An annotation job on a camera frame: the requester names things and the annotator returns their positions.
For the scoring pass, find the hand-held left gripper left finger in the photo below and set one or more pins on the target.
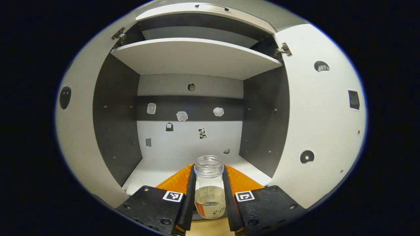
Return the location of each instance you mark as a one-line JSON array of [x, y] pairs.
[[189, 203]]

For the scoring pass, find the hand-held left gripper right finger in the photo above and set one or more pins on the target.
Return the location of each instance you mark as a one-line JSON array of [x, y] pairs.
[[231, 209]]

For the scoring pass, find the clear glass bottle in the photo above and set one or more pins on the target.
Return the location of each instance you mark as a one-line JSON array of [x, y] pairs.
[[210, 196]]

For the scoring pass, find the white cabinet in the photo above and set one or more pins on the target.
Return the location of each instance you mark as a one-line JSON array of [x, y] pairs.
[[190, 144]]

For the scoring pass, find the white cabinet door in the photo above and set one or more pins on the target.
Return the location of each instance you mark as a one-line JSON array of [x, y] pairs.
[[78, 137], [315, 124]]

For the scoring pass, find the white cabinet shelf board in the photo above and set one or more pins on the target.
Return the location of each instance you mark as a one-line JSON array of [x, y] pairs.
[[197, 55]]

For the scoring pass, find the metal door hinge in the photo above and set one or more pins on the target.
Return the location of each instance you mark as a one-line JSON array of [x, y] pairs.
[[118, 34], [283, 50]]

